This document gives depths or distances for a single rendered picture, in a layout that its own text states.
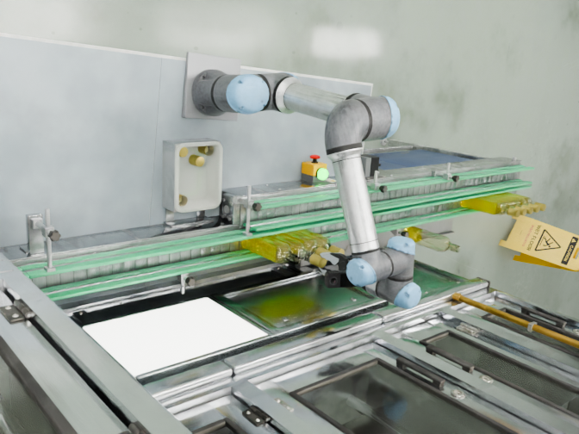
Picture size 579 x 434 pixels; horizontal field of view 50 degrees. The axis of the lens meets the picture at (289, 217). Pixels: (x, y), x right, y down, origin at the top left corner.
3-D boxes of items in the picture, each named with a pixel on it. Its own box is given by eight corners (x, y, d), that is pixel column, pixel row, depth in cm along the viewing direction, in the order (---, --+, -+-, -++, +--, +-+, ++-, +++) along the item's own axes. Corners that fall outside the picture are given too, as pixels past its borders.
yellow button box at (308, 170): (300, 179, 239) (313, 182, 233) (301, 160, 237) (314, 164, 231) (313, 177, 243) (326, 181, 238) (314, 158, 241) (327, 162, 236)
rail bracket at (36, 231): (19, 253, 173) (47, 278, 156) (15, 195, 168) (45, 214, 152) (37, 251, 176) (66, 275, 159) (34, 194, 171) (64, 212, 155)
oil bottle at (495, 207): (459, 206, 291) (513, 220, 270) (461, 195, 289) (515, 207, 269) (466, 205, 294) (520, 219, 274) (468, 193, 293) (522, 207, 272)
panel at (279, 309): (74, 336, 168) (130, 391, 143) (74, 325, 167) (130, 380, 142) (318, 275, 225) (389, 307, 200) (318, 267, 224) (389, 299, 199)
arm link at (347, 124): (333, 96, 153) (374, 288, 154) (364, 94, 159) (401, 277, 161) (303, 108, 162) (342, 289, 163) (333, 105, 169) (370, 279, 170)
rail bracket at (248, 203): (231, 231, 206) (253, 240, 197) (233, 182, 202) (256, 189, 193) (239, 229, 208) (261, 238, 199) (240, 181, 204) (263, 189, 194)
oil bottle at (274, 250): (240, 247, 211) (280, 265, 196) (241, 232, 210) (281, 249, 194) (254, 244, 215) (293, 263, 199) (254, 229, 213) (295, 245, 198)
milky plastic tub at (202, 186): (162, 207, 202) (175, 213, 196) (162, 139, 196) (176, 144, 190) (207, 201, 213) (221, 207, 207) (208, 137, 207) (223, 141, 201)
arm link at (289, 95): (245, 70, 196) (372, 102, 158) (281, 69, 205) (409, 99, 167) (243, 108, 200) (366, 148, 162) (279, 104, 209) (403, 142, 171)
